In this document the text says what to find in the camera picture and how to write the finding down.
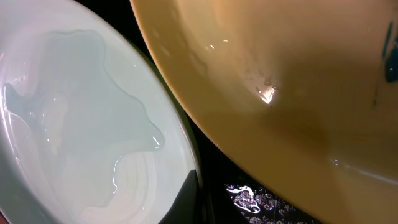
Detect yellow plate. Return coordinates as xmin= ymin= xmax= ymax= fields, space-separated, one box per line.
xmin=131 ymin=0 xmax=397 ymax=223

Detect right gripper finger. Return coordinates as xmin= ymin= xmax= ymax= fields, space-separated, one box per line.
xmin=159 ymin=170 xmax=201 ymax=224

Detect light blue plate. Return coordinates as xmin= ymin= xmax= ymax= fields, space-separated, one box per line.
xmin=1 ymin=0 xmax=197 ymax=223

